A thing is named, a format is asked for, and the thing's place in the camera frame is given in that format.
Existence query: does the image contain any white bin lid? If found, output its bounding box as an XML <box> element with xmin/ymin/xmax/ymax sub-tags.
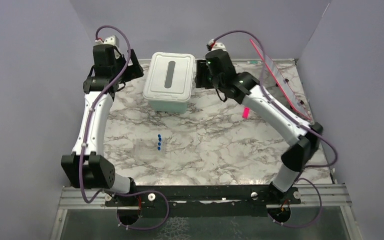
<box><xmin>143</xmin><ymin>52</ymin><xmax>195</xmax><ymax>103</ymax></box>

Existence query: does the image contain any teal plastic bin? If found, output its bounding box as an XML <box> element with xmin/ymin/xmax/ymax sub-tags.
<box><xmin>149</xmin><ymin>100</ymin><xmax>188</xmax><ymax>114</ymax></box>

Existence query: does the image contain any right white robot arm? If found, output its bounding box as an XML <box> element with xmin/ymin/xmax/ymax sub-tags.
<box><xmin>195</xmin><ymin>49</ymin><xmax>323</xmax><ymax>204</ymax></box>

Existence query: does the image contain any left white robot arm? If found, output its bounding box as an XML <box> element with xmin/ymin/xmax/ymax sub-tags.
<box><xmin>61</xmin><ymin>44</ymin><xmax>144</xmax><ymax>206</ymax></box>

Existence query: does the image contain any pink highlighter marker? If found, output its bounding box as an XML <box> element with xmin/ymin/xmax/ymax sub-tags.
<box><xmin>242</xmin><ymin>107</ymin><xmax>250</xmax><ymax>119</ymax></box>

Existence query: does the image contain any pink framed whiteboard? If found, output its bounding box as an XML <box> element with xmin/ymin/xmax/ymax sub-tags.
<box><xmin>249</xmin><ymin>38</ymin><xmax>312</xmax><ymax>121</ymax></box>

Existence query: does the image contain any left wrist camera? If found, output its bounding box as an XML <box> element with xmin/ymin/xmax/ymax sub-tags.
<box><xmin>95</xmin><ymin>35</ymin><xmax>121</xmax><ymax>55</ymax></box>

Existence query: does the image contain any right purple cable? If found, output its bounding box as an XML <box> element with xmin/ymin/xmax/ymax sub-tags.
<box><xmin>208</xmin><ymin>30</ymin><xmax>340</xmax><ymax>230</ymax></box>

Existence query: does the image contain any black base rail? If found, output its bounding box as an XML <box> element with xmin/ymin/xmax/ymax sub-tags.
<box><xmin>105</xmin><ymin>184</ymin><xmax>301</xmax><ymax>219</ymax></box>

